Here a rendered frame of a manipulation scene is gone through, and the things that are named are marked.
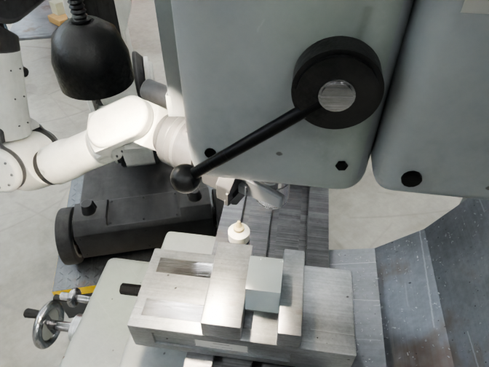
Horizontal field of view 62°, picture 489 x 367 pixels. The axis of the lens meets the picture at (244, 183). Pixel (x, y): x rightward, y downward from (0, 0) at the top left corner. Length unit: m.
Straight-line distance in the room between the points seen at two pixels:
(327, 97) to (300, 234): 0.58
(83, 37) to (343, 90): 0.23
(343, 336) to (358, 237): 1.49
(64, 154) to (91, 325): 0.44
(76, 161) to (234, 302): 0.34
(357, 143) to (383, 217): 1.88
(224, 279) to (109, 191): 0.96
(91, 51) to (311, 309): 0.49
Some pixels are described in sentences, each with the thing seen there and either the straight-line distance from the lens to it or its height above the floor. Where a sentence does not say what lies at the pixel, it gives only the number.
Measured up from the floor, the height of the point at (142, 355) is 0.88.
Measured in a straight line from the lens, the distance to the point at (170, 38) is 0.45.
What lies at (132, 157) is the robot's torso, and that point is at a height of 0.69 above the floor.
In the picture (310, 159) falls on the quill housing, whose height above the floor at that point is 1.36.
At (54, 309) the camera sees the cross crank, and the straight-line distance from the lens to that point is 1.19.
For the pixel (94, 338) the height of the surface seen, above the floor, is 0.76.
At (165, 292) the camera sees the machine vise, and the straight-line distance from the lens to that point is 0.70.
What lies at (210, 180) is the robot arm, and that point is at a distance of 0.57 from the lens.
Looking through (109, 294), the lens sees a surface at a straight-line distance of 1.05.
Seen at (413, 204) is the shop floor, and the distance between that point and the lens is 2.39.
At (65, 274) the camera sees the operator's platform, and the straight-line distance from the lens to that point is 1.59.
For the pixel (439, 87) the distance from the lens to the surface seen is 0.35.
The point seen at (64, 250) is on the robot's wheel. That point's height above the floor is 0.54.
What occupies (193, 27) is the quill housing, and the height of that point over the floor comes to 1.49.
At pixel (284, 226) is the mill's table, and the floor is 0.96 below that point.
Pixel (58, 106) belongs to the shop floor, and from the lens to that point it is 3.21.
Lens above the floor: 1.62
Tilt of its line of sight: 44 degrees down
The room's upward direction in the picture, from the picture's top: straight up
